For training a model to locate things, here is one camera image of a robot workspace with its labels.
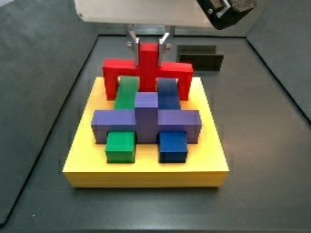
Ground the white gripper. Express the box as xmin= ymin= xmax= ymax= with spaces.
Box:
xmin=75 ymin=0 xmax=211 ymax=66

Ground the red cross-shaped block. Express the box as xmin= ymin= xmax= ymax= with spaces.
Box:
xmin=102 ymin=43 xmax=194 ymax=100

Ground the yellow base board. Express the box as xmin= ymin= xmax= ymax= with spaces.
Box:
xmin=62 ymin=77 xmax=230 ymax=187

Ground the black slotted holder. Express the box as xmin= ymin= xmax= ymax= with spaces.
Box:
xmin=176 ymin=46 xmax=223 ymax=71

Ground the purple cross-shaped block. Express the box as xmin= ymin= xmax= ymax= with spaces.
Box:
xmin=91 ymin=93 xmax=202 ymax=144

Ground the green long block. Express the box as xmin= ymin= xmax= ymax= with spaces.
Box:
xmin=104 ymin=76 xmax=139 ymax=164

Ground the blue long block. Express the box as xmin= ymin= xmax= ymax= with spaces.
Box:
xmin=156 ymin=78 xmax=189 ymax=163

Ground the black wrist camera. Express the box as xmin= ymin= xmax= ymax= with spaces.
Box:
xmin=197 ymin=0 xmax=257 ymax=30

